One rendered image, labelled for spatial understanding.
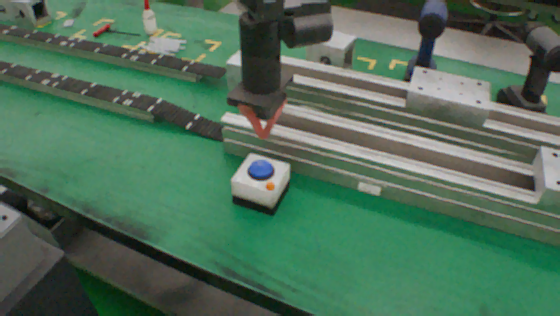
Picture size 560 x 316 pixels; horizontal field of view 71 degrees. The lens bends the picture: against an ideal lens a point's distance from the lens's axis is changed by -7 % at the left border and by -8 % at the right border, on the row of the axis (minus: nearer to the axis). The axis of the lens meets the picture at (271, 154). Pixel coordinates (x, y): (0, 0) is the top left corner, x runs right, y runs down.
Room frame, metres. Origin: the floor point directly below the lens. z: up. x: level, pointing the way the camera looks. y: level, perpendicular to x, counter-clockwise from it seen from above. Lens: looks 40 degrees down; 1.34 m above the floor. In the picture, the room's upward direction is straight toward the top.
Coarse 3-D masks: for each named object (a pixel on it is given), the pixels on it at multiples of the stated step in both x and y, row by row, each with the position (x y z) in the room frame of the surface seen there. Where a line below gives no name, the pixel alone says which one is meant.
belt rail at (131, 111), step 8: (8, 80) 0.96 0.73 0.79; (16, 80) 0.96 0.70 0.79; (24, 80) 0.93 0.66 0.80; (32, 88) 0.92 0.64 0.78; (40, 88) 0.91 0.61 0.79; (48, 88) 0.90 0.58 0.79; (56, 88) 0.88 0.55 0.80; (64, 96) 0.88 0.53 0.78; (72, 96) 0.86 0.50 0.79; (80, 96) 0.85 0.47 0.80; (96, 104) 0.83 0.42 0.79; (104, 104) 0.83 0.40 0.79; (112, 104) 0.81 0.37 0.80; (120, 112) 0.80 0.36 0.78; (128, 112) 0.79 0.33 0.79; (136, 112) 0.79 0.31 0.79; (144, 112) 0.77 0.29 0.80; (144, 120) 0.77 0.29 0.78; (152, 120) 0.77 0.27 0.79
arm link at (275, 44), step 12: (288, 12) 0.54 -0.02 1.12; (240, 24) 0.52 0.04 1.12; (252, 24) 0.51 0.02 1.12; (264, 24) 0.51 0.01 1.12; (276, 24) 0.52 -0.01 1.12; (288, 24) 0.53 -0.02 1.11; (240, 36) 0.52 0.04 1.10; (252, 36) 0.51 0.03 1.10; (264, 36) 0.51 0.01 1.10; (276, 36) 0.52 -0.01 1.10; (288, 36) 0.53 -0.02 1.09; (240, 48) 0.53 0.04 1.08; (252, 48) 0.51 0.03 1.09; (264, 48) 0.51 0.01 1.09; (276, 48) 0.52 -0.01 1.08
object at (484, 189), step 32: (224, 128) 0.66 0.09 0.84; (288, 128) 0.63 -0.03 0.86; (320, 128) 0.66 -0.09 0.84; (352, 128) 0.63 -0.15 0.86; (384, 128) 0.63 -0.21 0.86; (288, 160) 0.60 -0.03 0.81; (320, 160) 0.58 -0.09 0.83; (352, 160) 0.56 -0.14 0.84; (384, 160) 0.54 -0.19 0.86; (416, 160) 0.58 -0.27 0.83; (448, 160) 0.56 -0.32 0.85; (480, 160) 0.54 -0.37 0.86; (384, 192) 0.53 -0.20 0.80; (416, 192) 0.52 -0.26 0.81; (448, 192) 0.49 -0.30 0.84; (480, 192) 0.47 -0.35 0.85; (512, 192) 0.46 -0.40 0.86; (480, 224) 0.46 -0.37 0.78; (512, 224) 0.44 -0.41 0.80; (544, 224) 0.42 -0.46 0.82
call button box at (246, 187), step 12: (252, 156) 0.58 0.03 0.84; (240, 168) 0.55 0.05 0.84; (276, 168) 0.55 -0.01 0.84; (288, 168) 0.55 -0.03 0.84; (240, 180) 0.52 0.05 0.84; (252, 180) 0.52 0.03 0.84; (264, 180) 0.52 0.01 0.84; (276, 180) 0.52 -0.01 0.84; (288, 180) 0.55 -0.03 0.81; (240, 192) 0.51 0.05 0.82; (252, 192) 0.50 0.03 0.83; (264, 192) 0.49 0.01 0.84; (276, 192) 0.50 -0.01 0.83; (240, 204) 0.51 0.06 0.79; (252, 204) 0.50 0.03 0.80; (264, 204) 0.49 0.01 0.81; (276, 204) 0.50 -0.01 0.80
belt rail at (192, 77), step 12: (0, 36) 1.25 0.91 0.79; (12, 36) 1.22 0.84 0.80; (48, 48) 1.15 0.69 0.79; (60, 48) 1.14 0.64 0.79; (72, 48) 1.11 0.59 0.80; (96, 60) 1.08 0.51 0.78; (108, 60) 1.06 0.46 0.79; (120, 60) 1.04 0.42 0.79; (132, 60) 1.02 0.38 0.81; (156, 72) 0.99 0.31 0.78; (168, 72) 0.98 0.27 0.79; (180, 72) 0.96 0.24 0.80
